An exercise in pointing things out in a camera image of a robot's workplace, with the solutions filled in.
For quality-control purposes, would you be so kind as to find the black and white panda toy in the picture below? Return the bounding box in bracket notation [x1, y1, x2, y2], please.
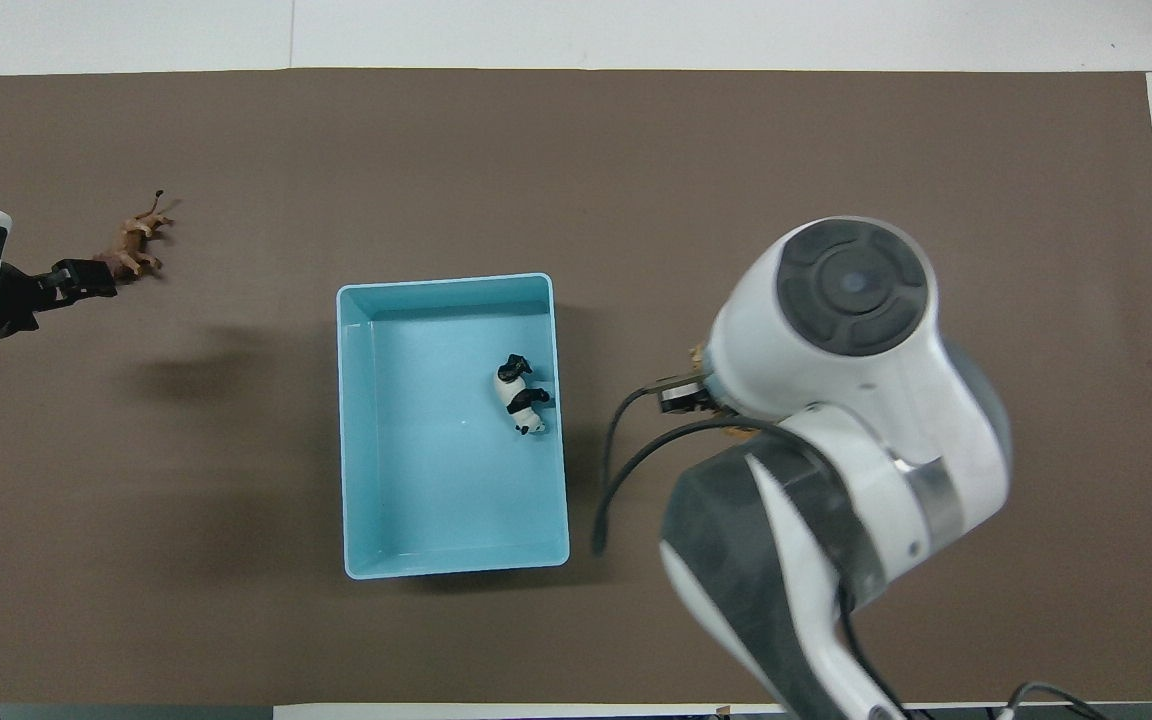
[493, 353, 553, 438]

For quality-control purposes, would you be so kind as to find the light blue storage box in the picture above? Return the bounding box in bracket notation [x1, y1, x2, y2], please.
[335, 271, 573, 582]

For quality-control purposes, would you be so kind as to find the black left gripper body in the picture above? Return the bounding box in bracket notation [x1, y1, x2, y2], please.
[0, 260, 73, 337]

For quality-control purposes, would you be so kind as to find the black right base cable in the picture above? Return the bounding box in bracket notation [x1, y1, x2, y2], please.
[994, 680, 1109, 720]

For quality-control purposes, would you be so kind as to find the orange striped tiger toy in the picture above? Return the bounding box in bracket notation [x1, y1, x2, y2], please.
[688, 342, 760, 439]

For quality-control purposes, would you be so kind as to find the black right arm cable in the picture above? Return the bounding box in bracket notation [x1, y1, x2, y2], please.
[590, 384, 902, 720]

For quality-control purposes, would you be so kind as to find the brown table mat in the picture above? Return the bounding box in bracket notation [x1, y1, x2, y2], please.
[0, 67, 1152, 707]

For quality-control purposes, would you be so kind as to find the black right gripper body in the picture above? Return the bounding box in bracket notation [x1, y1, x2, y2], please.
[655, 368, 729, 417]

